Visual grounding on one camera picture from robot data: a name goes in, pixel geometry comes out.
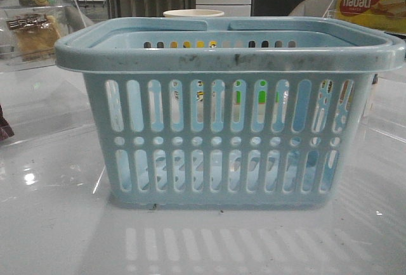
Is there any bread package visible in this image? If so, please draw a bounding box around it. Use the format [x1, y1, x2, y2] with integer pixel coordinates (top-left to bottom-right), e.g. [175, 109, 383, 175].
[6, 13, 61, 61]

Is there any light blue plastic basket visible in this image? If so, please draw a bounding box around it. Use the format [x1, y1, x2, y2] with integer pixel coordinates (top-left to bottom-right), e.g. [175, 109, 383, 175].
[55, 17, 405, 208]

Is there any yellow popcorn paper cup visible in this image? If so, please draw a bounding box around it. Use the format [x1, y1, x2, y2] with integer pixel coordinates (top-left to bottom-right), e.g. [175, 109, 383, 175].
[163, 9, 225, 18]

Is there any clear acrylic left shelf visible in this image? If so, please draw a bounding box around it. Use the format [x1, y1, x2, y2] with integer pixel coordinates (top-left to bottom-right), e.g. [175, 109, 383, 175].
[1, 0, 93, 146]

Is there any red snack bag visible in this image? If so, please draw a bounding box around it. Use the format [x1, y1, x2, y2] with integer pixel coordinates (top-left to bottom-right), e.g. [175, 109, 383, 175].
[0, 106, 15, 141]

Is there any yellow nabati wafer box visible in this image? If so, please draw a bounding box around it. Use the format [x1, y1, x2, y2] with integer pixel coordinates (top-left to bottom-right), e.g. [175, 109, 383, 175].
[334, 0, 405, 34]

